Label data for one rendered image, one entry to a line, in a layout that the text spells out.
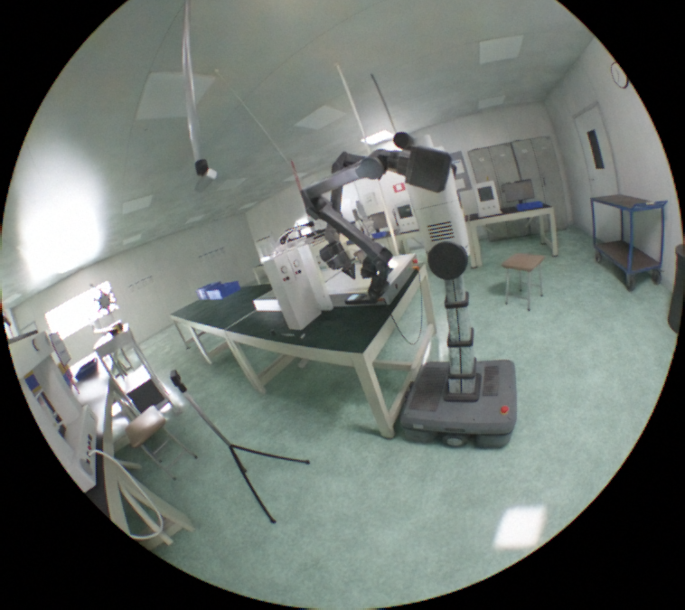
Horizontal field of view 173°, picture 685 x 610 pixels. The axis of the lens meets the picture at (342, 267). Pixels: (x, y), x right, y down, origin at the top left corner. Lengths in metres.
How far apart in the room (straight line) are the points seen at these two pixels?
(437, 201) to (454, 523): 1.42
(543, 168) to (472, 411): 4.71
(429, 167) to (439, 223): 0.25
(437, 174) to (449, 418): 1.11
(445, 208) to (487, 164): 4.24
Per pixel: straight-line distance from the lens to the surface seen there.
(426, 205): 0.83
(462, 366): 1.20
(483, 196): 3.82
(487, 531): 1.35
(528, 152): 5.21
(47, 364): 1.74
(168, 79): 2.07
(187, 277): 8.29
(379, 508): 1.40
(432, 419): 1.30
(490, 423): 1.27
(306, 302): 1.46
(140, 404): 2.93
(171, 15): 1.71
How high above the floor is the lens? 1.32
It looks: 12 degrees down
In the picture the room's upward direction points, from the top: 18 degrees counter-clockwise
